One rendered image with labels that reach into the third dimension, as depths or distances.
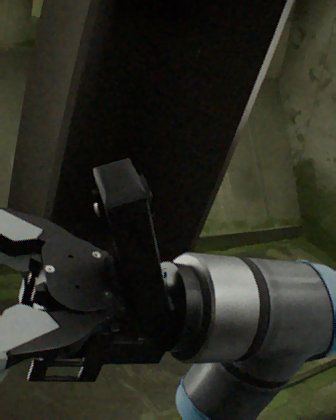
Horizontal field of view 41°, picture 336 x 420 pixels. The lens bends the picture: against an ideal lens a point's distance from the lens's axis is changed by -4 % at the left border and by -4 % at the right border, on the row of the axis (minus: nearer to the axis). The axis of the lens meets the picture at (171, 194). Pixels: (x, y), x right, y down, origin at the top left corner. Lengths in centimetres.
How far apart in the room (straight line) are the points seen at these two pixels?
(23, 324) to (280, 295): 20
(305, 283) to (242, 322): 8
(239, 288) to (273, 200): 294
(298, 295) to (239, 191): 271
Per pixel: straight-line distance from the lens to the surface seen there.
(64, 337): 29
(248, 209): 312
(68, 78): 116
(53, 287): 31
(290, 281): 40
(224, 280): 35
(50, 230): 36
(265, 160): 332
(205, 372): 47
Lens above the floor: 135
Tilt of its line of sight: 20 degrees down
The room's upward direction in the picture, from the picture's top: 11 degrees clockwise
